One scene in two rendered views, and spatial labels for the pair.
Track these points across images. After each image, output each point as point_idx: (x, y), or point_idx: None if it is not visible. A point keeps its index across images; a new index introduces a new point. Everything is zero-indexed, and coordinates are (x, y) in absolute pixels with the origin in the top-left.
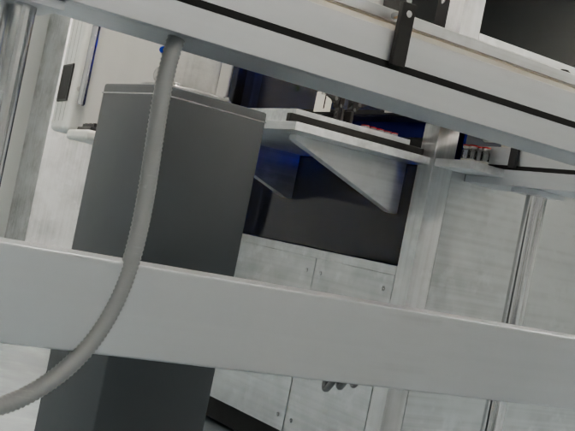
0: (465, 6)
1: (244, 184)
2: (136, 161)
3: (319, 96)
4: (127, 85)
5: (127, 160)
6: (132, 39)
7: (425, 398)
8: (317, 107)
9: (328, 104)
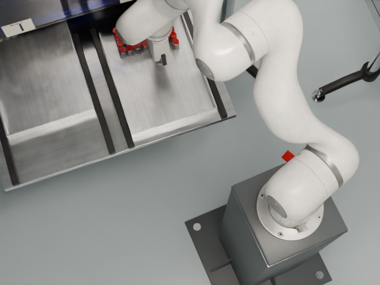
0: None
1: None
2: (323, 245)
3: (8, 27)
4: (303, 250)
5: (313, 249)
6: None
7: None
8: (12, 33)
9: (29, 26)
